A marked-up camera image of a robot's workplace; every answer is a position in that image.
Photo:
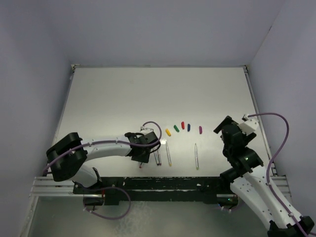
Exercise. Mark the green marker pen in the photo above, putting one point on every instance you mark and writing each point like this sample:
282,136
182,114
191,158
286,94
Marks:
196,157

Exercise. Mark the purple marker pen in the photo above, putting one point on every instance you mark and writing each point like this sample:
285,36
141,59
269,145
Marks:
159,157

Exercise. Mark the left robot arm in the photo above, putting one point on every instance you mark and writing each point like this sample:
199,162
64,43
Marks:
67,158

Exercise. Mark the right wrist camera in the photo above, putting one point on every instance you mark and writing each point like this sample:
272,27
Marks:
249,124

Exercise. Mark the yellow marker pen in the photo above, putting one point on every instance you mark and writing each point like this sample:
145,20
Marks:
168,154

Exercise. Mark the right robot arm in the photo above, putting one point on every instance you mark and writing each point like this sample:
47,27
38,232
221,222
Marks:
250,180

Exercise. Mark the yellow pen cap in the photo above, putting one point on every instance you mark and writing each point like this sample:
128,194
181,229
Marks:
168,132

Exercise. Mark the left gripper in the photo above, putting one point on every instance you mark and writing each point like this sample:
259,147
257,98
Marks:
144,159

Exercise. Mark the aluminium frame rail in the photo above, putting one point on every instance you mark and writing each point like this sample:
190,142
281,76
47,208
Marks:
47,187

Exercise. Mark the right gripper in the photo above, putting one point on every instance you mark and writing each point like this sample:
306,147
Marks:
227,119

